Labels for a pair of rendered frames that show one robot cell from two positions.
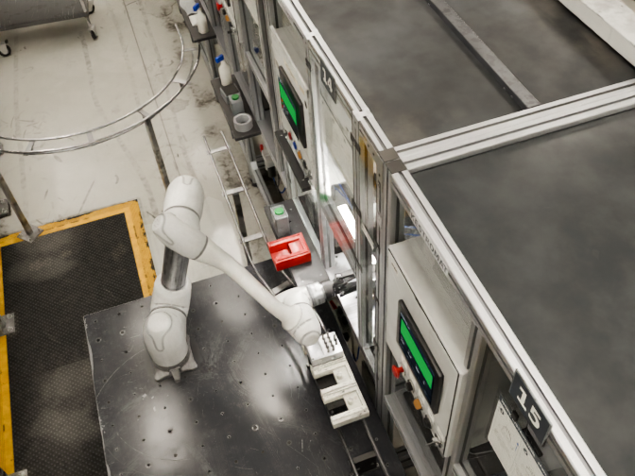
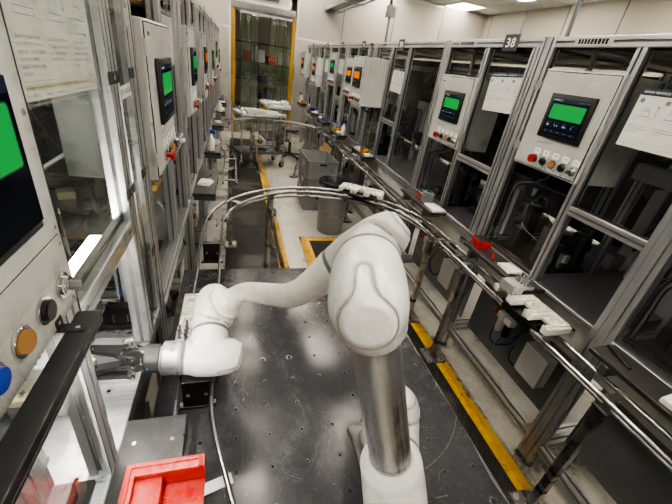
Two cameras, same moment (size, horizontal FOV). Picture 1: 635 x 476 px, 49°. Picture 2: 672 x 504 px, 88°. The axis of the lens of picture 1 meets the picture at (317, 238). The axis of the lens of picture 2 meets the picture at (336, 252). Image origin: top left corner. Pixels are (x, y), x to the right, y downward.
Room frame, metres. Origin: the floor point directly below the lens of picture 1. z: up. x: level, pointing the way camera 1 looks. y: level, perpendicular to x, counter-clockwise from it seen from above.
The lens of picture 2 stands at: (2.31, 0.38, 1.77)
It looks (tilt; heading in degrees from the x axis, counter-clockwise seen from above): 28 degrees down; 177
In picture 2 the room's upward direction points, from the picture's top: 9 degrees clockwise
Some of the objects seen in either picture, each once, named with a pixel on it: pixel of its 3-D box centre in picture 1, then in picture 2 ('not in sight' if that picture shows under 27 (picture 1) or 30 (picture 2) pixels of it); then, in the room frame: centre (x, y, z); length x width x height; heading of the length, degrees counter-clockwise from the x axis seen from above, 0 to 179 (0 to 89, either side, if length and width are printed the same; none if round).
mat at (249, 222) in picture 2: not in sight; (248, 179); (-2.98, -0.88, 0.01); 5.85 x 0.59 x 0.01; 16
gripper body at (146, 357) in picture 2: (334, 287); (141, 358); (1.65, -0.05, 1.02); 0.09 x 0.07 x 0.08; 105
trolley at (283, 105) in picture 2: not in sight; (275, 124); (-5.28, -0.88, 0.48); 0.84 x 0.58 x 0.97; 24
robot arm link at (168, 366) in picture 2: (316, 294); (172, 357); (1.63, 0.02, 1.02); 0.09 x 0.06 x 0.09; 15
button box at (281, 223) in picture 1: (282, 220); not in sight; (2.08, 0.15, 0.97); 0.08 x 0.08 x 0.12; 16
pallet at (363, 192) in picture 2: not in sight; (361, 193); (-0.51, 0.66, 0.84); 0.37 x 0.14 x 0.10; 74
